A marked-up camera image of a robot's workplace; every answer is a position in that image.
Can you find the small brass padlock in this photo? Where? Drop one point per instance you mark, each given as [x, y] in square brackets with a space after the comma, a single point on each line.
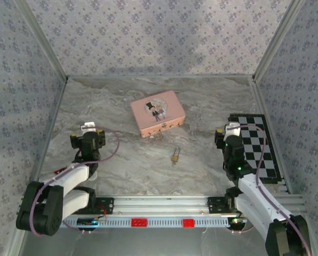
[175, 157]

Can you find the pink tin box with couple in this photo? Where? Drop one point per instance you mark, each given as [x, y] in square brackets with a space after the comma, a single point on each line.
[157, 112]

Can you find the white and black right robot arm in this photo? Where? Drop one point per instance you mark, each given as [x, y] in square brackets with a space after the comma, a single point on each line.
[263, 200]

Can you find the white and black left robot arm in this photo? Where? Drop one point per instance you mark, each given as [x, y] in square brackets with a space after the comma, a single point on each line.
[68, 178]

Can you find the black and silver chessboard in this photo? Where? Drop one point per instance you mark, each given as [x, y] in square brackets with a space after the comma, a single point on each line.
[260, 154]

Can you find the small red object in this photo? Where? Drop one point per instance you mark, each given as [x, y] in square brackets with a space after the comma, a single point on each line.
[59, 170]

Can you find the red toy brick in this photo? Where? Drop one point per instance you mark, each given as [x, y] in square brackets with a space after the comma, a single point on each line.
[189, 223]
[139, 222]

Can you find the grey metal panel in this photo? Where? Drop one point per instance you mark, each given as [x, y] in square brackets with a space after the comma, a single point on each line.
[159, 242]

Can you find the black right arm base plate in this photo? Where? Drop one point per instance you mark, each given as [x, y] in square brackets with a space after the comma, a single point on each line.
[215, 206]

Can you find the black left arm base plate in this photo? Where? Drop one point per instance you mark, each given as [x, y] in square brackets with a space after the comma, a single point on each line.
[105, 205]

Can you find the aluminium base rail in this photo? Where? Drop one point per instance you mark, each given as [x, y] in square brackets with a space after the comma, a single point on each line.
[159, 205]

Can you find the aluminium frame post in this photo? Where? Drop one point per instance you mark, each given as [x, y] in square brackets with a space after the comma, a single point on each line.
[277, 40]
[43, 40]

